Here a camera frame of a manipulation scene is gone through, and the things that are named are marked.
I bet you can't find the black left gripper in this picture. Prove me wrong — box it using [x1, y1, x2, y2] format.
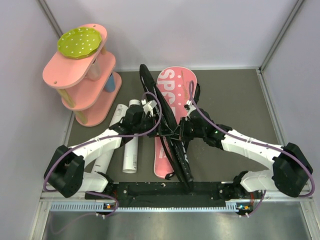
[133, 112, 174, 138]

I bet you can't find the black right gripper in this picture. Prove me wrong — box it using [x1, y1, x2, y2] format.
[170, 117, 206, 142]

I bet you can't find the white shuttlecock tube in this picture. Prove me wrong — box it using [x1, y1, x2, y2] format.
[90, 103, 130, 174]
[121, 99, 141, 174]

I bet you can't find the pink sport racket bag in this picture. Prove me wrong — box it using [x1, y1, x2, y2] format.
[139, 64, 197, 194]

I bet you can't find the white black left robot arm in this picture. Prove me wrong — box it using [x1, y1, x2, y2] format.
[43, 102, 162, 199]

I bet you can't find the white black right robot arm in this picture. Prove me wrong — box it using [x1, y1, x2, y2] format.
[178, 109, 313, 198]

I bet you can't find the blue cup on shelf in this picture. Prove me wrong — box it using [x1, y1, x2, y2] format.
[104, 73, 116, 93]

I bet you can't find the white shuttlecock tube on table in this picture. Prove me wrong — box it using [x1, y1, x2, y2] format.
[90, 103, 130, 174]

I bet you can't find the beige cup on shelf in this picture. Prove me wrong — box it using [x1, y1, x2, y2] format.
[87, 58, 101, 81]

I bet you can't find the pink three-tier wooden shelf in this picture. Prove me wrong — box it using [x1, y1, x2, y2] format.
[42, 23, 122, 127]

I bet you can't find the green polka dot plate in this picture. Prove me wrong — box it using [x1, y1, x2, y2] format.
[57, 27, 102, 60]

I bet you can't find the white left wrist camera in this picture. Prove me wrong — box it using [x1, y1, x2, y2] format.
[141, 99, 157, 117]

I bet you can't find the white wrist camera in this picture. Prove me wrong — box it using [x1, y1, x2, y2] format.
[184, 100, 197, 117]
[141, 99, 157, 117]

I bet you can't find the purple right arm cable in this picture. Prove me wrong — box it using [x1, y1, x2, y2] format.
[187, 80, 316, 218]

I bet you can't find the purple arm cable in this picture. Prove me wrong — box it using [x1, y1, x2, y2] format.
[42, 91, 162, 218]
[187, 80, 316, 218]

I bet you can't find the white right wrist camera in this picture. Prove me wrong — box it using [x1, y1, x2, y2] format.
[184, 100, 197, 117]

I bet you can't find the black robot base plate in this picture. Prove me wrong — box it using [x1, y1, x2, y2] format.
[84, 181, 265, 208]

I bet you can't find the grey slotted cable duct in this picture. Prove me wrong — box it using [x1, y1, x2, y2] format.
[50, 201, 252, 213]

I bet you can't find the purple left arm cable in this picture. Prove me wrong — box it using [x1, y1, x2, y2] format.
[42, 91, 162, 218]

